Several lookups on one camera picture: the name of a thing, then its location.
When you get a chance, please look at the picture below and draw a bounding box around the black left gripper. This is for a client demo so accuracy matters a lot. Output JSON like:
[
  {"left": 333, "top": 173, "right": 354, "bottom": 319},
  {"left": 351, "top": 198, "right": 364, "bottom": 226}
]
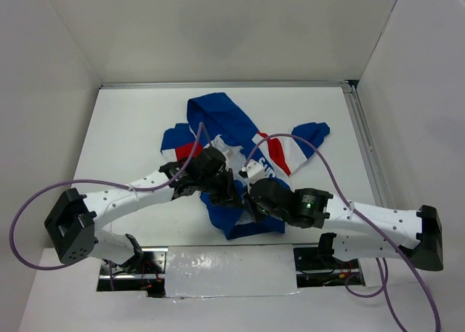
[{"left": 198, "top": 168, "right": 243, "bottom": 210}]

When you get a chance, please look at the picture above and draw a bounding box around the blue white red jacket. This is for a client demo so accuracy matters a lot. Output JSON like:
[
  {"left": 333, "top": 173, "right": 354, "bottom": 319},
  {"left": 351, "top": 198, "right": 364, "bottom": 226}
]
[{"left": 159, "top": 92, "right": 331, "bottom": 240}]

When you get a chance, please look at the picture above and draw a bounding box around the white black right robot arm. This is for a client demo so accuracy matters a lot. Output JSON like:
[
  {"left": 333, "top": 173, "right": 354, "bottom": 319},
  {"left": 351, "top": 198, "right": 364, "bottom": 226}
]
[{"left": 243, "top": 179, "right": 444, "bottom": 272}]

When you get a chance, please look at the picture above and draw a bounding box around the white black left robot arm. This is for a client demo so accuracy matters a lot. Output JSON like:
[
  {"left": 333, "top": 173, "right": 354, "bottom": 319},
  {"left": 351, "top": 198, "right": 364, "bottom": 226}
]
[{"left": 44, "top": 147, "right": 241, "bottom": 273}]

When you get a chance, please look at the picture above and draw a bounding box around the white taped cover panel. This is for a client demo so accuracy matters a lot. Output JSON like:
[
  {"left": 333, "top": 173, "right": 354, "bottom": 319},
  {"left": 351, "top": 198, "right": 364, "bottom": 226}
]
[{"left": 164, "top": 245, "right": 299, "bottom": 298}]

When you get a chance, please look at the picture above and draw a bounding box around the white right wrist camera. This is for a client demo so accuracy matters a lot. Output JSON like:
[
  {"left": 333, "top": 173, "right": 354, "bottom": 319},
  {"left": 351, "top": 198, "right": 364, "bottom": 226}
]
[{"left": 239, "top": 160, "right": 266, "bottom": 185}]

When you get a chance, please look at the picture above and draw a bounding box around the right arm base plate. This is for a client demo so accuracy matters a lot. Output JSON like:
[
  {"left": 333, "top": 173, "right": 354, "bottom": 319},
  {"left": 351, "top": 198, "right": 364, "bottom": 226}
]
[{"left": 294, "top": 246, "right": 363, "bottom": 288}]

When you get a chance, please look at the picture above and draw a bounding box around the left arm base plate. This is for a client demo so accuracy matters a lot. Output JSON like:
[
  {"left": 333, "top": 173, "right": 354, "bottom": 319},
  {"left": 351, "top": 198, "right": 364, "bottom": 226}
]
[{"left": 97, "top": 247, "right": 169, "bottom": 298}]

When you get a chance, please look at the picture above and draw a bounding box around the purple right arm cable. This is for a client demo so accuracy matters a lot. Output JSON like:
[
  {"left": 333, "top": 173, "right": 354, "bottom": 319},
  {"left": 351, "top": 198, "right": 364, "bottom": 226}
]
[{"left": 243, "top": 132, "right": 442, "bottom": 332}]

